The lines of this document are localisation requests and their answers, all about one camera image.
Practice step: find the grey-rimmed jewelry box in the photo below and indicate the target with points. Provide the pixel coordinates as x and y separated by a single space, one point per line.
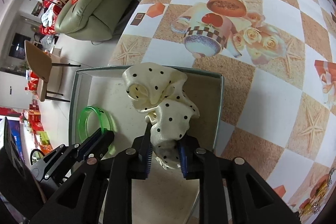
165 196

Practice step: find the wooden chair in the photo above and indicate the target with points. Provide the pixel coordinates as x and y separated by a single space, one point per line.
41 64

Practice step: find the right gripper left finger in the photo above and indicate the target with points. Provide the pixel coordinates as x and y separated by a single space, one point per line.
131 164

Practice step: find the patterned checkered tablecloth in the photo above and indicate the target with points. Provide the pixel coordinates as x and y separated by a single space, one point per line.
277 58

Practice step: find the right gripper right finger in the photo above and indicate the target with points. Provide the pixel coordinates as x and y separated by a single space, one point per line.
198 163

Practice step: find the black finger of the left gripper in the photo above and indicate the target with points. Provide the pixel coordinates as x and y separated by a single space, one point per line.
97 144

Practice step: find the green translucent bangle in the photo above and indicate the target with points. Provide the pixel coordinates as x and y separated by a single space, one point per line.
92 118

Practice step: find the cream polka dot scrunchie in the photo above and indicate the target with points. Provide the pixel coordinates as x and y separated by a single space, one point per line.
157 92

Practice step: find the green leather sofa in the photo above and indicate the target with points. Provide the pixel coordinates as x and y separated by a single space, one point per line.
95 20

